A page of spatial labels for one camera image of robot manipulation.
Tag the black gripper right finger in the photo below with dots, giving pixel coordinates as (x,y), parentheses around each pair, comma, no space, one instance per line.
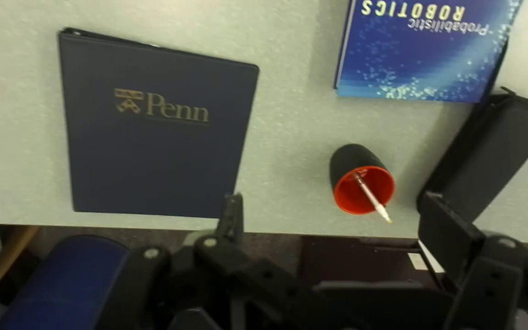
(454,235)

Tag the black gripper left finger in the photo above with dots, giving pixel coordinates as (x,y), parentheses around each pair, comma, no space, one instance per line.
(257,276)

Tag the white pen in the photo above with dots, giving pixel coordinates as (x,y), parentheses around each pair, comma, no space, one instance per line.
(373,199)

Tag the black mug red inside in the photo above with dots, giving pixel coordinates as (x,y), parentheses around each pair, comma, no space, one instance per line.
(358,175)

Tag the black zippered case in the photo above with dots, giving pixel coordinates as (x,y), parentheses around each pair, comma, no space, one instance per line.
(490,149)

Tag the black low platform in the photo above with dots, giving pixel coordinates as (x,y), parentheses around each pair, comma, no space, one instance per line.
(362,259)

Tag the navy Penn folder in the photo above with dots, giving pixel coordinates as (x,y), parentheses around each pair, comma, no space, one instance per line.
(155,125)

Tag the blue Probabilistic Robotics book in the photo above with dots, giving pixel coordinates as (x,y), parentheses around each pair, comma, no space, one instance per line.
(422,48)

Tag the blue padded chair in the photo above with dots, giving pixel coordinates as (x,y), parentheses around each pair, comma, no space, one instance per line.
(63,285)

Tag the wooden furniture leg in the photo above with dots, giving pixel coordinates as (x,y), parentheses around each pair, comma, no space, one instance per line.
(1,263)

